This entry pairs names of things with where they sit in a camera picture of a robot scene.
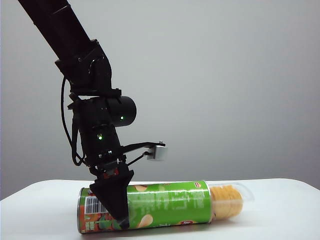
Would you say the green chips tub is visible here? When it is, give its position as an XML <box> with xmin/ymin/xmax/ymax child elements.
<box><xmin>76</xmin><ymin>180</ymin><xmax>213</xmax><ymax>234</ymax></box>

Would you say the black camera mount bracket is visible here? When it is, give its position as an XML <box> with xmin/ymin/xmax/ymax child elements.
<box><xmin>119</xmin><ymin>140</ymin><xmax>166</xmax><ymax>167</ymax></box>

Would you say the stack of potato chips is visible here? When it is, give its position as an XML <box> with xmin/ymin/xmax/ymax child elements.
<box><xmin>210</xmin><ymin>185</ymin><xmax>244</xmax><ymax>221</ymax></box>

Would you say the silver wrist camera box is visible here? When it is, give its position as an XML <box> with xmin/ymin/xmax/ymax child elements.
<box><xmin>147</xmin><ymin>145</ymin><xmax>168</xmax><ymax>162</ymax></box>

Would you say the transparent plastic chips container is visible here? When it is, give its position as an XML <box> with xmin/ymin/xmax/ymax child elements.
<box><xmin>208</xmin><ymin>182</ymin><xmax>256</xmax><ymax>222</ymax></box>

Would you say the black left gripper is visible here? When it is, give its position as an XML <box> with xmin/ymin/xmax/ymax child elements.
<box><xmin>86</xmin><ymin>147</ymin><xmax>135</xmax><ymax>229</ymax></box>

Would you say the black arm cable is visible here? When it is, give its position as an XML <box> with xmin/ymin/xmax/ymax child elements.
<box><xmin>60</xmin><ymin>76</ymin><xmax>85</xmax><ymax>167</ymax></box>

